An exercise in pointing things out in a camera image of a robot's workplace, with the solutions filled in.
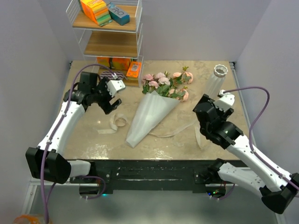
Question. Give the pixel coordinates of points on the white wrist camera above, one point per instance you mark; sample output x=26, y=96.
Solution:
x=225, y=101
x=115, y=86

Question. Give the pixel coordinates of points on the orange sponge box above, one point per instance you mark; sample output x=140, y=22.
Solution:
x=120, y=63
x=134, y=70
x=104, y=61

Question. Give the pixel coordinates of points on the white bouquet wrapping paper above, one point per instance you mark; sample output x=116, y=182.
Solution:
x=152, y=109

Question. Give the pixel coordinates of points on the orange plastic bottle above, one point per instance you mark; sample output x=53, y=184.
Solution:
x=29, y=219

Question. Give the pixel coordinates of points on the cream printed ribbon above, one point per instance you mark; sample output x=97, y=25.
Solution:
x=119, y=120

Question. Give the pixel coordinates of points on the orange sponge box left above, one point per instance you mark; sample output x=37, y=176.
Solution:
x=104, y=61

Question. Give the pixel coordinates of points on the orange sponge box middle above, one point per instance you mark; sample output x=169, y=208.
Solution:
x=120, y=63

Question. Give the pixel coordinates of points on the pink rose bunch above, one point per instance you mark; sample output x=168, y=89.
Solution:
x=161, y=83

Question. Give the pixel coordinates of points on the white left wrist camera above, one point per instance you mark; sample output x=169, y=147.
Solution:
x=115, y=86

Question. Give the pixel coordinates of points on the white wire wooden shelf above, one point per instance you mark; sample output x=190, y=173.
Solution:
x=111, y=40

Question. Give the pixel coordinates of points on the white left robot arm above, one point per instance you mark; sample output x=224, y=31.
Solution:
x=46, y=161

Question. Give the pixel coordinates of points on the orange sponge box right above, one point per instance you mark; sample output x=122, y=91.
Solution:
x=134, y=70

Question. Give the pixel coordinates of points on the purple wavy scrub pad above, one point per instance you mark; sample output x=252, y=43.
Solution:
x=112, y=75

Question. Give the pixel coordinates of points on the pink rose stem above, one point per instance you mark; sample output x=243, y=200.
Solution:
x=180, y=80

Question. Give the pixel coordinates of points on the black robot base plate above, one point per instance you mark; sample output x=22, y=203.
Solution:
x=197, y=176

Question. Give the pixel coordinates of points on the orange sponge pack top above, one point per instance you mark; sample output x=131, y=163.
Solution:
x=97, y=11

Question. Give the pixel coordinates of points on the blue RIO box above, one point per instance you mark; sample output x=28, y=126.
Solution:
x=117, y=14

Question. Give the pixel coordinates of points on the white ribbed vase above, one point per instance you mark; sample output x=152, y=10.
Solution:
x=215, y=81

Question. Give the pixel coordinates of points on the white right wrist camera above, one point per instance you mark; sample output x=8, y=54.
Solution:
x=225, y=101

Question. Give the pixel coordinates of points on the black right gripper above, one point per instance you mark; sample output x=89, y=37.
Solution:
x=223, y=115

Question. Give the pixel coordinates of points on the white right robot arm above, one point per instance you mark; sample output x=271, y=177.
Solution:
x=275, y=186

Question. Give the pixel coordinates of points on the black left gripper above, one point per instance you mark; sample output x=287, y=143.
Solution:
x=107, y=107

